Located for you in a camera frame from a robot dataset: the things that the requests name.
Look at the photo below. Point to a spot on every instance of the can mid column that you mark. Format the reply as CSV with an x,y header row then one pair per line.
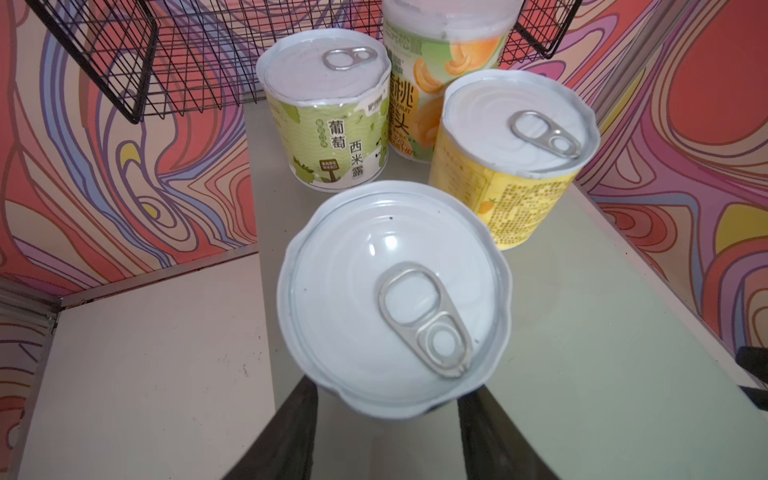
x,y
395,298

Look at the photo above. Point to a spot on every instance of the orange label can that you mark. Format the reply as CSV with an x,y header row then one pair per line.
x,y
431,44

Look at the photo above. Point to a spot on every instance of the yellow label can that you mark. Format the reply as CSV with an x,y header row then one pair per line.
x,y
509,145

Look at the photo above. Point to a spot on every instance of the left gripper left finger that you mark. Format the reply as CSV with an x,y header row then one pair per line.
x,y
284,448

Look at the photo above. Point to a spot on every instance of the black wire basket back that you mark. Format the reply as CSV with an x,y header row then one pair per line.
x,y
166,57

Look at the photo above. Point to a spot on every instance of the green label can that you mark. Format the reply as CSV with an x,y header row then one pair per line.
x,y
328,92

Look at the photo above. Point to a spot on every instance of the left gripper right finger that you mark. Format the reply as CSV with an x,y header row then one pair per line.
x,y
493,446

